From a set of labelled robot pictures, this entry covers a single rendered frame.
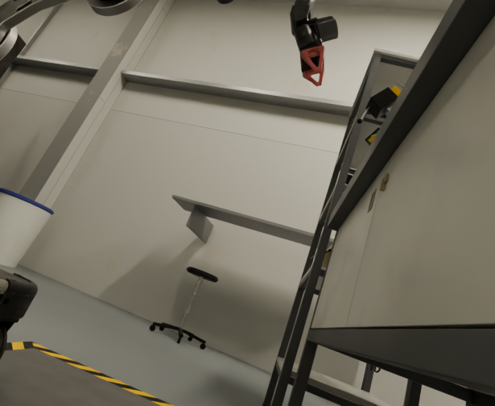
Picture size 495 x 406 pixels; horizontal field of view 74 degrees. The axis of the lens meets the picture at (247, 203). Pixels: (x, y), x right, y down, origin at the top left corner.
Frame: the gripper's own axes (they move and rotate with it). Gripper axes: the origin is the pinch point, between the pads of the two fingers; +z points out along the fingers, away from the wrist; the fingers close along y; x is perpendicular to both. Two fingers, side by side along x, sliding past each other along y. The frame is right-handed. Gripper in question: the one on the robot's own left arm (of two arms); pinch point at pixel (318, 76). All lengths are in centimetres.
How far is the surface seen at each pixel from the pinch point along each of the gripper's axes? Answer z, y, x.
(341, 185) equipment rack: 7, 62, -8
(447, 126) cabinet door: 46, -33, -7
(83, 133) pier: -249, 249, 270
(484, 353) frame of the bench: 73, -47, 6
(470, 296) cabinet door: 69, -44, 4
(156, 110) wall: -272, 268, 169
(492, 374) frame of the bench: 74, -48, 6
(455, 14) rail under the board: 34, -40, -10
